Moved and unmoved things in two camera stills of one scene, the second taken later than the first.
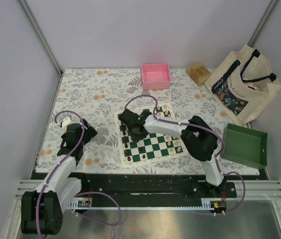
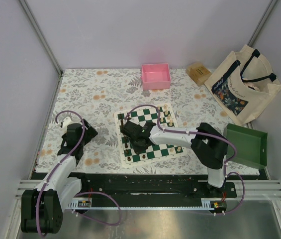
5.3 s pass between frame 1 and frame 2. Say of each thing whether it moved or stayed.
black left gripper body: stayed
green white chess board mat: stayed
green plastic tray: stayed
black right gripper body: moved
